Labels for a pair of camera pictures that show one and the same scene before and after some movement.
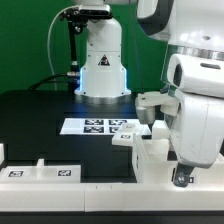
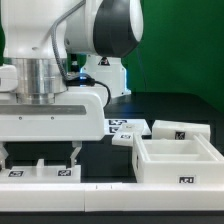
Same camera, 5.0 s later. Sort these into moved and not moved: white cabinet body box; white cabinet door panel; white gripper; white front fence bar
Moved: white gripper
Not moved: white cabinet door panel; white front fence bar; white cabinet body box
